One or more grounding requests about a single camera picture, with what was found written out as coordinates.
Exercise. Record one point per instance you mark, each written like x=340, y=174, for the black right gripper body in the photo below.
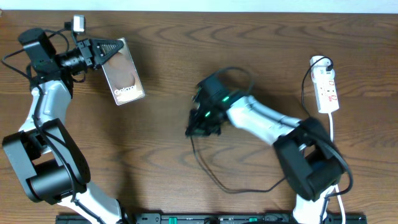
x=204, y=123

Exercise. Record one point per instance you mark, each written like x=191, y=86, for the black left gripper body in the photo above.
x=77, y=59

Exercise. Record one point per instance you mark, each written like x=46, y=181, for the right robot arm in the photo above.
x=309, y=160

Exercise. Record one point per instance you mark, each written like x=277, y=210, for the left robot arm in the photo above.
x=47, y=161

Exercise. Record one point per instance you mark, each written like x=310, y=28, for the white power strip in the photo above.
x=323, y=78

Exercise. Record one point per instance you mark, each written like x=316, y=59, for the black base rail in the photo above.
x=156, y=218

